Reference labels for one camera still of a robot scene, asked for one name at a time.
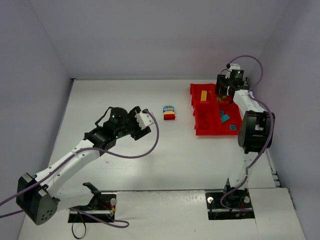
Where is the large green lego brick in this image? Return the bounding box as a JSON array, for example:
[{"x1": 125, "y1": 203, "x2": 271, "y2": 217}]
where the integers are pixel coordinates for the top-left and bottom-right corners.
[{"x1": 216, "y1": 95, "x2": 228, "y2": 104}]

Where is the yellow lego plate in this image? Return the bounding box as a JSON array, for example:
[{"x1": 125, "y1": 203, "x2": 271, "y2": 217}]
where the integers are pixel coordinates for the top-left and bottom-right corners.
[{"x1": 200, "y1": 90, "x2": 208, "y2": 102}]

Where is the blue frog lego brick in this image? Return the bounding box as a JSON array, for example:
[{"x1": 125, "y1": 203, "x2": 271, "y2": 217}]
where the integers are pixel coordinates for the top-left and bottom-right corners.
[{"x1": 162, "y1": 105, "x2": 175, "y2": 113}]

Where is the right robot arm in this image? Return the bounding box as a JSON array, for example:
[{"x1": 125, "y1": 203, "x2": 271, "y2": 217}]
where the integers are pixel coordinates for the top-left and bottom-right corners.
[{"x1": 221, "y1": 88, "x2": 276, "y2": 201}]

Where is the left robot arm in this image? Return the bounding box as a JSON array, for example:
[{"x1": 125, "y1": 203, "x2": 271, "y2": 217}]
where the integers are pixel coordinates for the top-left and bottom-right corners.
[{"x1": 15, "y1": 106, "x2": 157, "y2": 226}]

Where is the red four-compartment tray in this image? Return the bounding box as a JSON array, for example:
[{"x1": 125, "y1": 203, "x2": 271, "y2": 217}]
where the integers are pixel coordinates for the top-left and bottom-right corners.
[{"x1": 190, "y1": 83, "x2": 242, "y2": 136}]

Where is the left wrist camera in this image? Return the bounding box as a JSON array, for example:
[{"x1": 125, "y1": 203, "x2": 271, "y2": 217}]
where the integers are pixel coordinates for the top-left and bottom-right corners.
[{"x1": 134, "y1": 109, "x2": 155, "y2": 130}]

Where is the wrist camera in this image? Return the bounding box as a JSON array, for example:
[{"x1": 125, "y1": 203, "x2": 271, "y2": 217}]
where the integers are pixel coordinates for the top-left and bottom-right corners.
[
  {"x1": 134, "y1": 109, "x2": 155, "y2": 130},
  {"x1": 226, "y1": 63, "x2": 241, "y2": 73}
]

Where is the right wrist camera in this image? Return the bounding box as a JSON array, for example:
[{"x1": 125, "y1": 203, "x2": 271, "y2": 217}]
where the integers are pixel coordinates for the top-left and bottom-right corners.
[{"x1": 226, "y1": 63, "x2": 241, "y2": 73}]

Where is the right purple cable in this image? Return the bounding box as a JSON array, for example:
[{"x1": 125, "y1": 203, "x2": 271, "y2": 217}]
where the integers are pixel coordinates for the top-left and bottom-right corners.
[{"x1": 221, "y1": 54, "x2": 275, "y2": 210}]

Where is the purple cable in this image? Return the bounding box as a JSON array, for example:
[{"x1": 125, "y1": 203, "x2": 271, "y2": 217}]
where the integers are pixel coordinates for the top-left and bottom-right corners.
[
  {"x1": 0, "y1": 108, "x2": 161, "y2": 230},
  {"x1": 221, "y1": 54, "x2": 275, "y2": 210}
]

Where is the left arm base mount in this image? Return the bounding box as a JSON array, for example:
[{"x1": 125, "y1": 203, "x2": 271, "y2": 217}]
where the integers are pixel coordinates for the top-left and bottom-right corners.
[{"x1": 68, "y1": 182, "x2": 117, "y2": 223}]

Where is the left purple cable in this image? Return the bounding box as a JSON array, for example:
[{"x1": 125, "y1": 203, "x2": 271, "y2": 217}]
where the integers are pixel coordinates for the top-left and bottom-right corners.
[{"x1": 0, "y1": 108, "x2": 161, "y2": 230}]

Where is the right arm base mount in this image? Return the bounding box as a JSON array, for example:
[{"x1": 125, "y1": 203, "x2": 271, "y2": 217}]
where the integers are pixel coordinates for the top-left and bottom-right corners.
[{"x1": 205, "y1": 180, "x2": 255, "y2": 221}]

